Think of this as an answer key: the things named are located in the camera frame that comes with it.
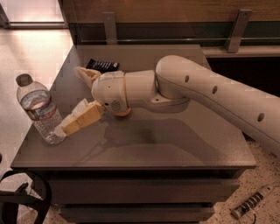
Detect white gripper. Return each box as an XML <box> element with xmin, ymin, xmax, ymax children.
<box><xmin>54</xmin><ymin>66</ymin><xmax>128</xmax><ymax>137</ymax></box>

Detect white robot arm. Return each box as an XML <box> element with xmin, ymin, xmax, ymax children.
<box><xmin>54</xmin><ymin>55</ymin><xmax>280</xmax><ymax>155</ymax></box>

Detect clear plastic water bottle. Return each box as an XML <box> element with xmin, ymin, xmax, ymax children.
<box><xmin>16</xmin><ymin>73</ymin><xmax>64</xmax><ymax>144</ymax></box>

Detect dark blue snack wrapper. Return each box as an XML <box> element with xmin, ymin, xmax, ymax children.
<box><xmin>86</xmin><ymin>59</ymin><xmax>120</xmax><ymax>73</ymax></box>

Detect orange fruit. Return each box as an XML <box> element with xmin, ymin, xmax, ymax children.
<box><xmin>115</xmin><ymin>108</ymin><xmax>131</xmax><ymax>117</ymax></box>

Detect grey cabinet with drawers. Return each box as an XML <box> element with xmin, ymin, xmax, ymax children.
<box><xmin>10</xmin><ymin>44</ymin><xmax>257</xmax><ymax>224</ymax></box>

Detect left metal wall bracket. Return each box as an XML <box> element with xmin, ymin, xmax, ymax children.
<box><xmin>103</xmin><ymin>12</ymin><xmax>118</xmax><ymax>45</ymax></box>

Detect metal wall bracket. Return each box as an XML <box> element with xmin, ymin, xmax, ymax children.
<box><xmin>225</xmin><ymin>9</ymin><xmax>252</xmax><ymax>53</ymax></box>
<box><xmin>103</xmin><ymin>12</ymin><xmax>118</xmax><ymax>45</ymax></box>

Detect right metal wall bracket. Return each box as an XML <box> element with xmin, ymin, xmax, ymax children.
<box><xmin>225</xmin><ymin>9</ymin><xmax>252</xmax><ymax>53</ymax></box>

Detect wall-mounted wooden shelf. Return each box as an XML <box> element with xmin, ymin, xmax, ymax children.
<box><xmin>202</xmin><ymin>45</ymin><xmax>280</xmax><ymax>58</ymax></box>

